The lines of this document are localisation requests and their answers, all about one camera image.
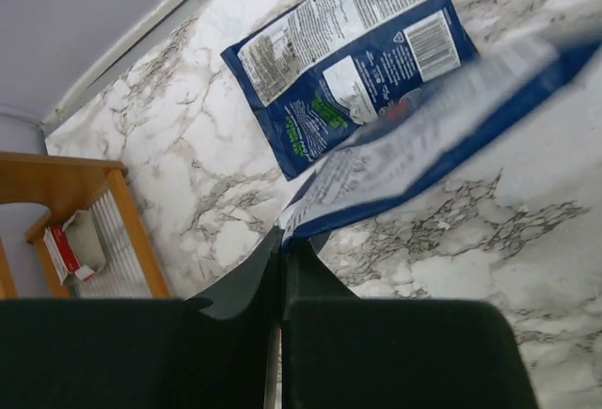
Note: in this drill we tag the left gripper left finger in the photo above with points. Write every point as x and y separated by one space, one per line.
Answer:
217 349

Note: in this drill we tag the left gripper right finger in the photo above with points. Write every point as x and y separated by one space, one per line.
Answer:
343 351

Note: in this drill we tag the blue snack bag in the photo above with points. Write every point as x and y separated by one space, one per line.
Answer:
323 68
388 162

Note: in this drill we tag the red white small box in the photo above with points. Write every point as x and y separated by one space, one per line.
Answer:
75 248

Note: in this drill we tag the wooden dish rack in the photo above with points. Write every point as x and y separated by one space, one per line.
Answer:
65 185

